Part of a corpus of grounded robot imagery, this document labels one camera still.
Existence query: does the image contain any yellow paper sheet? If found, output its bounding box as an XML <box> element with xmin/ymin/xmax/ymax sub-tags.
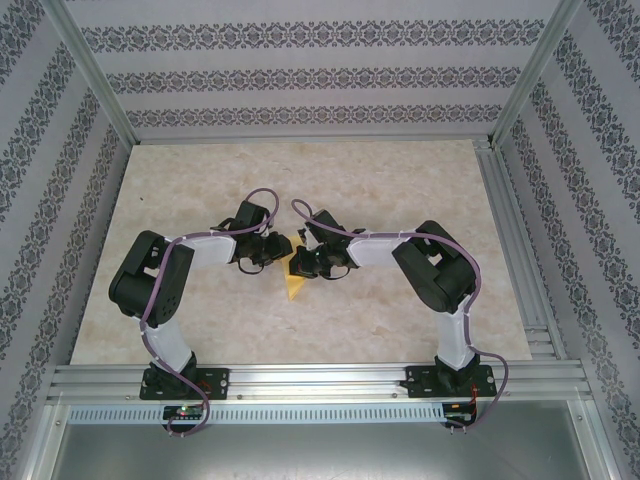
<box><xmin>282</xmin><ymin>234</ymin><xmax>309</xmax><ymax>302</ymax></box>

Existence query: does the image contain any grey metal shelf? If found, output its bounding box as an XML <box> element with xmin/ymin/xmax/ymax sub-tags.
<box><xmin>49</xmin><ymin>422</ymin><xmax>609</xmax><ymax>480</ymax></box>

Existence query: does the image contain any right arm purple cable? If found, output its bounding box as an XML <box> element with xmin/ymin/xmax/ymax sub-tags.
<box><xmin>291</xmin><ymin>198</ymin><xmax>511</xmax><ymax>434</ymax></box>

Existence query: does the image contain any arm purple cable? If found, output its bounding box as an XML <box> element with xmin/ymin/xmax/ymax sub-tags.
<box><xmin>139</xmin><ymin>187</ymin><xmax>281</xmax><ymax>439</ymax></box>
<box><xmin>291</xmin><ymin>198</ymin><xmax>511</xmax><ymax>434</ymax></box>

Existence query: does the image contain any long aluminium mounting rail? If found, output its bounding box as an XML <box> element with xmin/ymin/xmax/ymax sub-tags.
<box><xmin>47</xmin><ymin>363</ymin><xmax>586</xmax><ymax>401</ymax></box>

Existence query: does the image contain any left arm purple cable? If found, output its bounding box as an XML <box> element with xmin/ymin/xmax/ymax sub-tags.
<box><xmin>139</xmin><ymin>187</ymin><xmax>281</xmax><ymax>439</ymax></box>

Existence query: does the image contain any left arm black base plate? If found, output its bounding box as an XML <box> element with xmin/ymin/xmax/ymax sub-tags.
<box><xmin>141</xmin><ymin>367</ymin><xmax>231</xmax><ymax>401</ymax></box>

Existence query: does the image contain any slotted grey cable duct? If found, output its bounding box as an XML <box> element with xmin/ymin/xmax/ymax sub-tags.
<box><xmin>67</xmin><ymin>402</ymin><xmax>446</xmax><ymax>424</ymax></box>

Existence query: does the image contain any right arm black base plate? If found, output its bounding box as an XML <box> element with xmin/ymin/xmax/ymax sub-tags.
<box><xmin>405</xmin><ymin>364</ymin><xmax>496</xmax><ymax>400</ymax></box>

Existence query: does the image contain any aluminium side rail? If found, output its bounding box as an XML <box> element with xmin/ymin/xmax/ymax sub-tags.
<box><xmin>474</xmin><ymin>139</ymin><xmax>569</xmax><ymax>361</ymax></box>

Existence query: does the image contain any aluminium frame post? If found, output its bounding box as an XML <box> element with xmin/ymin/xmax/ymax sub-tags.
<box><xmin>489</xmin><ymin>0</ymin><xmax>584</xmax><ymax>146</ymax></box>
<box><xmin>39</xmin><ymin>0</ymin><xmax>139</xmax><ymax>146</ymax></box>

